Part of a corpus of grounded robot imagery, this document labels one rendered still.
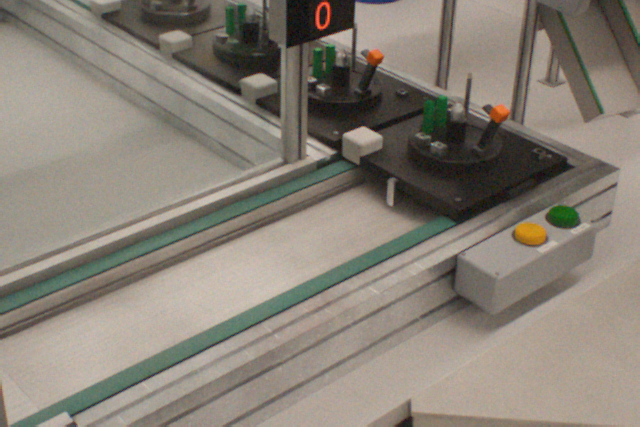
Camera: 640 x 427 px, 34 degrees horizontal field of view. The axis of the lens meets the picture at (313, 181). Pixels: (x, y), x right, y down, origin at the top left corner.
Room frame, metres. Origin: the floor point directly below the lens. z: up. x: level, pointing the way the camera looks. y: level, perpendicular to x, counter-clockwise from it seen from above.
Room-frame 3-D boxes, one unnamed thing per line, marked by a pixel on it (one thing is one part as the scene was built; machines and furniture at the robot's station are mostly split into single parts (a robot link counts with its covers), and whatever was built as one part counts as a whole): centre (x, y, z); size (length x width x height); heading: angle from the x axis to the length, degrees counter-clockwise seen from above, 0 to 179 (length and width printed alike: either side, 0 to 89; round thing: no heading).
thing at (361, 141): (1.38, -0.07, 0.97); 0.05 x 0.05 x 0.04; 41
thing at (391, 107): (1.56, -0.04, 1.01); 0.24 x 0.24 x 0.13; 41
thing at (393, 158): (1.37, -0.21, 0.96); 0.24 x 0.24 x 0.02; 41
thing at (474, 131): (1.37, -0.21, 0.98); 0.14 x 0.14 x 0.02
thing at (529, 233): (1.15, -0.29, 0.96); 0.04 x 0.04 x 0.02
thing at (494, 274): (1.15, -0.29, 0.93); 0.21 x 0.07 x 0.06; 131
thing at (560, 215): (1.20, -0.34, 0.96); 0.04 x 0.04 x 0.02
